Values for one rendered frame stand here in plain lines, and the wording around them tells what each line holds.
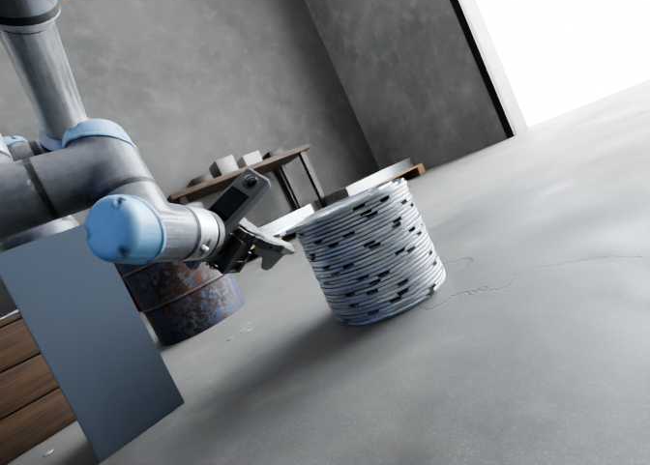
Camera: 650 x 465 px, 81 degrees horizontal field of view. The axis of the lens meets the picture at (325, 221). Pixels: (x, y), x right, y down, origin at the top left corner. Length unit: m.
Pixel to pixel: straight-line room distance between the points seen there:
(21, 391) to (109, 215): 0.98
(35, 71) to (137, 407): 0.68
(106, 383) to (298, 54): 5.18
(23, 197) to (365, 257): 0.59
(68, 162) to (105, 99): 4.25
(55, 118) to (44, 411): 0.82
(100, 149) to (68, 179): 0.05
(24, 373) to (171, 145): 3.54
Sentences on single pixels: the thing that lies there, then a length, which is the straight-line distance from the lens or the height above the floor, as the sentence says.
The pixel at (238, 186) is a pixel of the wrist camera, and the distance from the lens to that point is 0.61.
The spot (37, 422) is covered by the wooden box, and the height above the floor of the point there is 0.05.
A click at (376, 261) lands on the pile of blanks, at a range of 0.84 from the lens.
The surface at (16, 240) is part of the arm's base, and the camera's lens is 0.98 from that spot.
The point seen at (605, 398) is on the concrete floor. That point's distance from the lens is 0.50.
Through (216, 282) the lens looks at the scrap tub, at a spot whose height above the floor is 0.15.
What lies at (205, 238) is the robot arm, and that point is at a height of 0.31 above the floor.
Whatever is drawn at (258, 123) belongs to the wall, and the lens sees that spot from 5.02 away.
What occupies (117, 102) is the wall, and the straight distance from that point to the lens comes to 4.76.
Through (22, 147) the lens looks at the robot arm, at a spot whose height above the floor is 0.65.
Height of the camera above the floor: 0.30
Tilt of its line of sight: 4 degrees down
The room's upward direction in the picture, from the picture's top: 25 degrees counter-clockwise
